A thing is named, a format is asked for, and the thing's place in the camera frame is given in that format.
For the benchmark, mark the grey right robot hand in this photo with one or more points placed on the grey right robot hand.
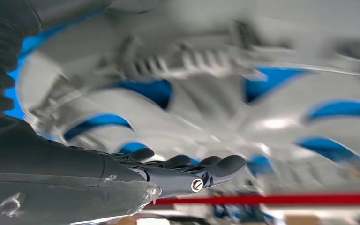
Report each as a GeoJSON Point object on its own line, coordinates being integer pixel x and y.
{"type": "Point", "coordinates": [59, 180]}

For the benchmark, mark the red barrier belt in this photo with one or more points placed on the red barrier belt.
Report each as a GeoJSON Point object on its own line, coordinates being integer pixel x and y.
{"type": "Point", "coordinates": [260, 199]}

